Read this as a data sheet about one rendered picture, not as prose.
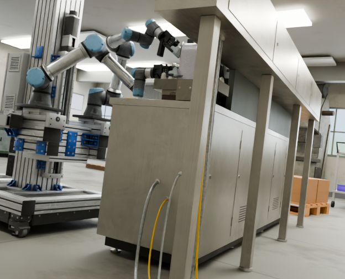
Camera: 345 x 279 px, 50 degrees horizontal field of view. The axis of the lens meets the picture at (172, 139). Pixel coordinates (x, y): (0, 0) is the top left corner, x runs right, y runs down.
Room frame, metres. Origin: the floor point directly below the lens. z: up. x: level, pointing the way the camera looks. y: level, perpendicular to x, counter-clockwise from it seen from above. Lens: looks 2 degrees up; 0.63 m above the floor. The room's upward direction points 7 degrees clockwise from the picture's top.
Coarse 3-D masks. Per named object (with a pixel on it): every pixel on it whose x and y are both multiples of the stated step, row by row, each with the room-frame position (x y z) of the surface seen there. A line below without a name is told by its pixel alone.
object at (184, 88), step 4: (180, 80) 1.99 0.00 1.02; (184, 80) 1.98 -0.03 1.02; (188, 80) 1.97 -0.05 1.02; (192, 80) 1.95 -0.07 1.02; (180, 84) 1.99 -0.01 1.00; (184, 84) 1.98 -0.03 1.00; (188, 84) 1.96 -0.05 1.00; (180, 88) 1.98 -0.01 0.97; (184, 88) 1.97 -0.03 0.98; (188, 88) 1.96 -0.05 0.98; (176, 92) 1.99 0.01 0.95; (180, 92) 1.98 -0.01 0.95; (184, 92) 1.97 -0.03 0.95; (188, 92) 1.96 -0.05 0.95; (176, 96) 1.99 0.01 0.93; (180, 96) 1.98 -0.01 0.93; (184, 96) 1.97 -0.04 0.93; (188, 96) 1.96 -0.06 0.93; (180, 100) 2.00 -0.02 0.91; (184, 100) 1.98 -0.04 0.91; (188, 100) 1.96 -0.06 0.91
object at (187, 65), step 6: (180, 60) 2.24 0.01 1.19; (186, 60) 2.22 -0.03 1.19; (192, 60) 2.20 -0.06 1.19; (180, 66) 2.24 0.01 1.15; (186, 66) 2.22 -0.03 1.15; (192, 66) 2.20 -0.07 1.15; (180, 72) 2.24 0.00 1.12; (186, 72) 2.22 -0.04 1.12; (192, 72) 2.20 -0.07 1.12; (180, 78) 2.23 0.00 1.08; (186, 78) 2.21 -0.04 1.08; (192, 78) 2.20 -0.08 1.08
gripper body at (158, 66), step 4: (156, 64) 2.30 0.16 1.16; (160, 64) 2.27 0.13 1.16; (152, 68) 2.31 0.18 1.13; (156, 68) 2.30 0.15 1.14; (160, 68) 2.27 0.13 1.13; (164, 68) 2.27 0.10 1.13; (168, 68) 2.26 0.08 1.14; (152, 72) 2.29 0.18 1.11; (156, 72) 2.30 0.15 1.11; (160, 72) 2.27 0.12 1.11; (164, 72) 2.27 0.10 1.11; (168, 72) 2.27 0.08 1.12; (152, 76) 2.31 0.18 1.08; (160, 76) 2.27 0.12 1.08; (168, 76) 2.26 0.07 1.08
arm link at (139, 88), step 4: (136, 80) 2.35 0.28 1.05; (140, 80) 2.34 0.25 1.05; (144, 80) 2.36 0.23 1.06; (136, 84) 2.34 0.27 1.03; (140, 84) 2.34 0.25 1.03; (144, 84) 2.36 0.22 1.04; (136, 88) 2.34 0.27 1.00; (140, 88) 2.34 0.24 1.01; (144, 88) 2.37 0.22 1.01; (136, 92) 2.34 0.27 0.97; (140, 92) 2.34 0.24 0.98; (144, 92) 2.38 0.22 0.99; (136, 96) 2.39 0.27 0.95; (140, 96) 2.36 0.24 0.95
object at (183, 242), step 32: (192, 96) 1.34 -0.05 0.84; (192, 128) 1.33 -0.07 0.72; (256, 128) 2.13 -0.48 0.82; (192, 160) 1.32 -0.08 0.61; (256, 160) 2.12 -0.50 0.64; (288, 160) 3.05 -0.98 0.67; (192, 192) 1.32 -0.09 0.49; (256, 192) 2.11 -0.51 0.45; (288, 192) 3.04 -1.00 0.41; (192, 224) 1.33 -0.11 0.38; (256, 224) 2.14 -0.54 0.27
